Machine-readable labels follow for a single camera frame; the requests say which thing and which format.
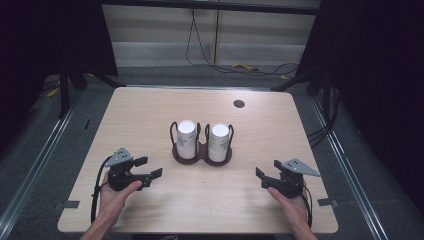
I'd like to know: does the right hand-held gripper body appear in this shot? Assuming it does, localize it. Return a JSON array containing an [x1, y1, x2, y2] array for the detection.
[[266, 158, 321, 199]]

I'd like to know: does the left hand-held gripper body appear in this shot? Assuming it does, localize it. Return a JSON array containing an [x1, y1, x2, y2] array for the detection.
[[104, 147, 148, 193]]

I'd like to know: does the dark brown double cup holder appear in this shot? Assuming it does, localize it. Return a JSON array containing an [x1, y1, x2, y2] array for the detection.
[[169, 121, 235, 167]]

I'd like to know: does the stack of white paper cups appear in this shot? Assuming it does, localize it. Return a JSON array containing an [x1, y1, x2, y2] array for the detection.
[[207, 123, 230, 163], [176, 119, 198, 160]]

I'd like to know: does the person's left hand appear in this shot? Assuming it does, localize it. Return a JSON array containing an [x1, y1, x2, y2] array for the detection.
[[98, 171, 143, 219]]

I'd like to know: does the person's right hand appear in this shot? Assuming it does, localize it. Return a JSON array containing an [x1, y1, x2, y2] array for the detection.
[[267, 186, 310, 229]]

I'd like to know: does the grey tape piece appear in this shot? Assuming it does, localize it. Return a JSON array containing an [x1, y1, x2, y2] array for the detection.
[[62, 199, 81, 210], [316, 197, 339, 208]]

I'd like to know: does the black metal stand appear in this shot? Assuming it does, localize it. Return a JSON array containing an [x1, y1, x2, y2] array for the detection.
[[270, 64, 335, 116], [57, 59, 127, 120]]

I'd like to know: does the dark curtain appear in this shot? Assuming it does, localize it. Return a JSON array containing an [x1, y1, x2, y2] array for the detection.
[[294, 0, 424, 214], [0, 0, 120, 154]]

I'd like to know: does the black overhead bar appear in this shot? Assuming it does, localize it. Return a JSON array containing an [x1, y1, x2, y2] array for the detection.
[[99, 0, 322, 16]]

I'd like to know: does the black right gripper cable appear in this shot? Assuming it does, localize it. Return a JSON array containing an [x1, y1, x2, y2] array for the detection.
[[299, 181, 314, 229]]

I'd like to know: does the silver floor rail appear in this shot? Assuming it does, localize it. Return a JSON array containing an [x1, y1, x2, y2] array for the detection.
[[309, 95, 390, 240], [0, 89, 85, 232]]

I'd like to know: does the bundle of black floor cables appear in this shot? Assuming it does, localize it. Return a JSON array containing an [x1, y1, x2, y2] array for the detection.
[[306, 85, 342, 150]]

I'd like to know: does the black hanging wall cable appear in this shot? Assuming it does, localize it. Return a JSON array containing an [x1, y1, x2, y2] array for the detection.
[[185, 8, 300, 77]]

